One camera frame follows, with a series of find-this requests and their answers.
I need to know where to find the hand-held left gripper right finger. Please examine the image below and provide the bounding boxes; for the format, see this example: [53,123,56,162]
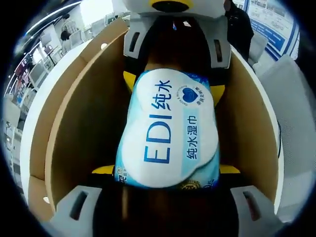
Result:
[219,164,287,237]

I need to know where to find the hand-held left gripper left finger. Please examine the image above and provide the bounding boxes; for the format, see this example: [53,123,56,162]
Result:
[48,164,129,237]

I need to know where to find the brown cardboard shoe box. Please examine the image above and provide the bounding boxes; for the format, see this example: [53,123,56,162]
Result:
[27,18,279,220]

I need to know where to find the soft wet wipes pack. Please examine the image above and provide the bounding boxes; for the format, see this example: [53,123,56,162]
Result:
[114,69,221,192]

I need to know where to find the blue wall display board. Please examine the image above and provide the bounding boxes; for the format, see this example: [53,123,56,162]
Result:
[234,0,301,61]

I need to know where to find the black cable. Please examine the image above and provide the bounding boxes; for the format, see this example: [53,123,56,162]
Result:
[276,119,282,160]

